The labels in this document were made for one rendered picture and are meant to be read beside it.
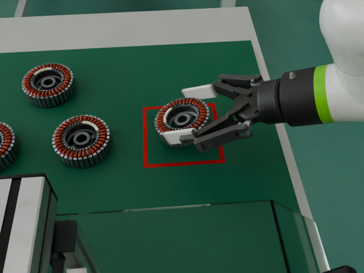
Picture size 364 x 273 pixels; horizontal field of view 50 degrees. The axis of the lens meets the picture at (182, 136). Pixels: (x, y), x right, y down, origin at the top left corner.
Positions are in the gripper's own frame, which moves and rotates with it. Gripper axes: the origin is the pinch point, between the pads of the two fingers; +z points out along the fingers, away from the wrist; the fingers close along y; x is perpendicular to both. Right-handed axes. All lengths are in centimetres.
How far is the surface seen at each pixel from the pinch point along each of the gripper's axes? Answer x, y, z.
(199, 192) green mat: -8.8, -12.1, -2.8
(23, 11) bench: 2, 93, 130
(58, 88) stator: 11.7, 1.3, 26.5
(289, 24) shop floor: -78, 152, 24
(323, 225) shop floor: -93, 31, -2
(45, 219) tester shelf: 24.8, -38.2, -13.4
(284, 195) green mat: -16.2, -8.0, -16.3
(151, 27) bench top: 3.8, 32.1, 19.7
